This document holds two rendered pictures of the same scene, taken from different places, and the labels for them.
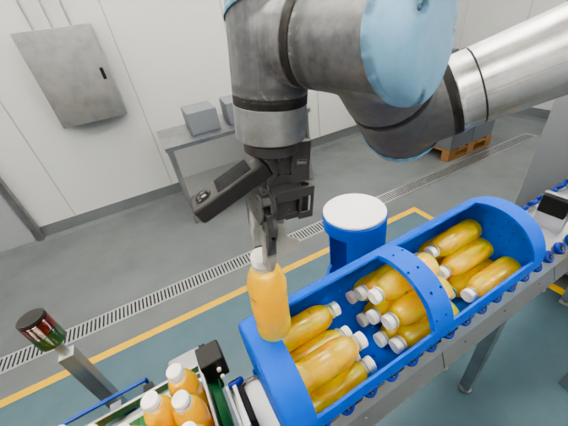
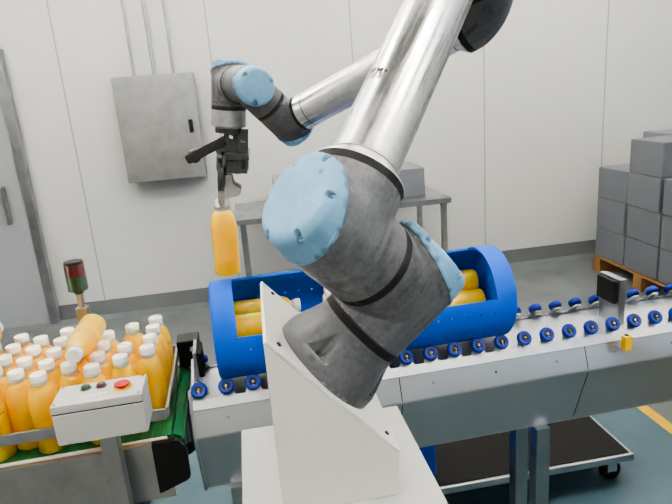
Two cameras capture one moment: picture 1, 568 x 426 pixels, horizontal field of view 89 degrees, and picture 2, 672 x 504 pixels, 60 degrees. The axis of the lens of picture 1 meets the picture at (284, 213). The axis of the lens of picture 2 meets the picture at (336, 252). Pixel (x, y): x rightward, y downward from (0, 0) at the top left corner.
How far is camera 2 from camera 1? 1.25 m
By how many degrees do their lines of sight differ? 22
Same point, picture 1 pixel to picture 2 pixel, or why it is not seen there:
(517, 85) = (309, 104)
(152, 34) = not seen: hidden behind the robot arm
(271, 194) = (224, 155)
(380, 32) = (235, 80)
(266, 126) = (219, 116)
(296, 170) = (239, 145)
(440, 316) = not seen: hidden behind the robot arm
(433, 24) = (252, 79)
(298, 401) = (225, 316)
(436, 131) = (289, 124)
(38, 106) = (110, 156)
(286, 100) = (228, 106)
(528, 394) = not seen: outside the picture
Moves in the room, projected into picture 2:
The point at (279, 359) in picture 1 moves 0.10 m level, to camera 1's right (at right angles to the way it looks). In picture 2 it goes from (223, 290) to (257, 290)
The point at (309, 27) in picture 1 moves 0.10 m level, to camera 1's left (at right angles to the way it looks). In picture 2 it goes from (225, 78) to (187, 82)
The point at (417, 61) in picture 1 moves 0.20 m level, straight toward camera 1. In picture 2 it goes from (245, 89) to (173, 94)
